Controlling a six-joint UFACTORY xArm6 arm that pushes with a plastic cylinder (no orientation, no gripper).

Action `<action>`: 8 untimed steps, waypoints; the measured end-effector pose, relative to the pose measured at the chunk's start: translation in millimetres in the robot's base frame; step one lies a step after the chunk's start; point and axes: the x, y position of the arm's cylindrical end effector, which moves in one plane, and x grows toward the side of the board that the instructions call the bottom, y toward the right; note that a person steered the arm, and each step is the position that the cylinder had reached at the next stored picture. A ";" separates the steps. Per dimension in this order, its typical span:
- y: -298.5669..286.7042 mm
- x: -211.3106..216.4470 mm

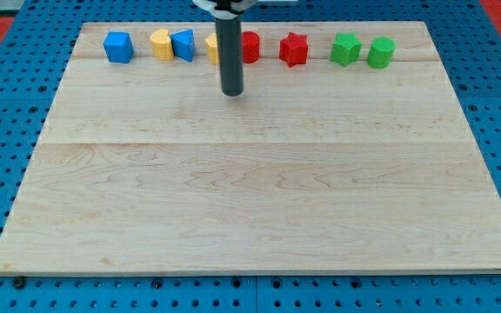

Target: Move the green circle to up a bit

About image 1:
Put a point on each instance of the yellow pentagon block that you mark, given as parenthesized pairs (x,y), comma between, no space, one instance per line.
(212,48)

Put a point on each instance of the green star block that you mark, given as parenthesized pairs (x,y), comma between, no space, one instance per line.
(345,49)

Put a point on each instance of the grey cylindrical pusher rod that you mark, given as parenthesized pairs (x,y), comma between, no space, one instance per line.
(229,48)

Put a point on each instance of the yellow heart block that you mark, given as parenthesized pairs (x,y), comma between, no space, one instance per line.
(161,45)

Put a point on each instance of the green cylinder block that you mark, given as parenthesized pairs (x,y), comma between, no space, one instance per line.
(381,52)

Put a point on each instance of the red star block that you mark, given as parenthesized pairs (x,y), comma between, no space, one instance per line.
(293,49)

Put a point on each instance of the light wooden board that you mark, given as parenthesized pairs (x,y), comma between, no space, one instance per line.
(147,169)

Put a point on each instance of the blue cube block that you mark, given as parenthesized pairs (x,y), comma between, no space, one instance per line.
(118,47)

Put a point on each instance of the red cylinder block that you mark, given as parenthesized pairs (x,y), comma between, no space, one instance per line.
(251,46)

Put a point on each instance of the blue triangle block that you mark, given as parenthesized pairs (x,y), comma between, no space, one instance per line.
(183,44)

